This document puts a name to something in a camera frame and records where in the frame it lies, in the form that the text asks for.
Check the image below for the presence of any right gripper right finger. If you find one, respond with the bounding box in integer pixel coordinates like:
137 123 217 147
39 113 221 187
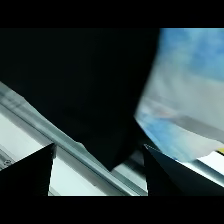
143 143 224 197

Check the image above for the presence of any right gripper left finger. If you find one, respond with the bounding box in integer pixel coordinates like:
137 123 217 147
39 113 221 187
0 142 57 197

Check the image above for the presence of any black garment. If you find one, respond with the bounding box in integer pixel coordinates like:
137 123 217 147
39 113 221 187
0 27 161 172

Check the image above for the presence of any silver frame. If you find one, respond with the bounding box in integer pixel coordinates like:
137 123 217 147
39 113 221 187
0 81 224 197

